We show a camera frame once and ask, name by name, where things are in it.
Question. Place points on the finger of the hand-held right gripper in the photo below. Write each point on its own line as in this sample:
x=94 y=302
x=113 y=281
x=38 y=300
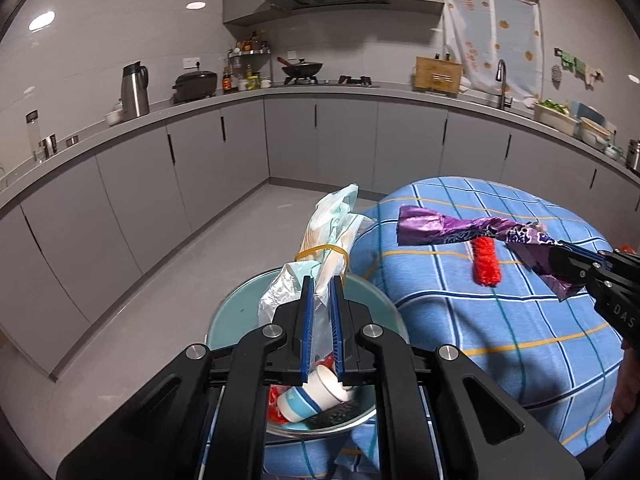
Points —
x=567 y=270
x=582 y=254

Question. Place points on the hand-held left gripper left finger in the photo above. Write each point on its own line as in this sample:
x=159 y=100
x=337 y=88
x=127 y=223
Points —
x=307 y=330

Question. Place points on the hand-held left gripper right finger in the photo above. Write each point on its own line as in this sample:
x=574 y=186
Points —
x=337 y=330

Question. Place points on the teal enamel basin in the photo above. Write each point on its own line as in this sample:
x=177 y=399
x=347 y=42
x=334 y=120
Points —
x=240 y=310

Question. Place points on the white blue-striped paper cup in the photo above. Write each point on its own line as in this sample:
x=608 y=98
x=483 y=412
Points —
x=300 y=402

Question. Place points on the grey knitted cloth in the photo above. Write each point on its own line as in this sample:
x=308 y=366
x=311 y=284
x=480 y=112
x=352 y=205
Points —
x=335 y=415

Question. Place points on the clear plastic bag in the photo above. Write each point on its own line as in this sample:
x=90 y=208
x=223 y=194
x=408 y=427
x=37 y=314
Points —
x=320 y=240

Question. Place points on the purple foil wrapper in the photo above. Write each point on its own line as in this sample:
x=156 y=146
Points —
x=425 y=225

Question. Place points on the person's right forearm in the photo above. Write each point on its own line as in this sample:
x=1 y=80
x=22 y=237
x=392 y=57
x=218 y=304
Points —
x=630 y=385

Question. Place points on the red white knitted hat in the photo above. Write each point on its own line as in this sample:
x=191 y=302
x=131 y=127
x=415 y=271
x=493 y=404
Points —
x=626 y=248

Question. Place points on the red fuzzy cloth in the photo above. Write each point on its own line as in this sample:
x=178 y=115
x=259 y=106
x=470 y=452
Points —
x=485 y=265

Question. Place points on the blue plaid tablecloth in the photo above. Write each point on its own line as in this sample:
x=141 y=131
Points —
x=500 y=335

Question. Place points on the steel pot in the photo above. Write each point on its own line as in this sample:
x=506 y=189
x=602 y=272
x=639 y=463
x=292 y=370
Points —
x=634 y=155

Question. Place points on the white basin with greens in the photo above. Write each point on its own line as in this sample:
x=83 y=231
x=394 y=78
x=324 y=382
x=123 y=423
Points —
x=552 y=119

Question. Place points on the black kitchen faucet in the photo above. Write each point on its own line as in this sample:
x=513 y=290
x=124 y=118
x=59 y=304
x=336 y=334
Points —
x=504 y=87

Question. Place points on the grey kitchen counter cabinets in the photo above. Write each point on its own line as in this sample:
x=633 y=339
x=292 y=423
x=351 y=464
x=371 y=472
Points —
x=150 y=185

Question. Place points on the wooden knife block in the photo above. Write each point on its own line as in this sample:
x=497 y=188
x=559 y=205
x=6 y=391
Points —
x=437 y=75

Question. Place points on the white orange-print curtain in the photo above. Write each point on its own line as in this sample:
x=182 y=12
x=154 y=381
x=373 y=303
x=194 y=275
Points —
x=475 y=35

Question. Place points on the black gas stove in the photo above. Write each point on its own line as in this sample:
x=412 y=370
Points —
x=356 y=80

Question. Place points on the black wok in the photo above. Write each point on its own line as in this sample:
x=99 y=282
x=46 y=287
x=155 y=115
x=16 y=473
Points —
x=302 y=70

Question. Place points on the black electric cooker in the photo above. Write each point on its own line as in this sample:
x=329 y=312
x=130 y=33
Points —
x=195 y=87

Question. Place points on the spice rack with bottles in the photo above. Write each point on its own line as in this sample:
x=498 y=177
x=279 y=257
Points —
x=247 y=65

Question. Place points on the small white bowl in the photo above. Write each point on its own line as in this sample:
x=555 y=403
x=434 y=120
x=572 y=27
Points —
x=115 y=118

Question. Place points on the steel thermos jug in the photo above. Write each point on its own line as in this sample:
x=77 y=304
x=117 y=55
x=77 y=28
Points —
x=135 y=92

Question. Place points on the steel cup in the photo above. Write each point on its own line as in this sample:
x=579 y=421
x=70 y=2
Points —
x=50 y=145

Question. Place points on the clear glass jar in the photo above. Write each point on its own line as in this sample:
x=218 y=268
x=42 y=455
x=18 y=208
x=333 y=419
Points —
x=34 y=137

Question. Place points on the hanging wall hook items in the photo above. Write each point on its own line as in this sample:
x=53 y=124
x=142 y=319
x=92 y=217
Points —
x=580 y=67

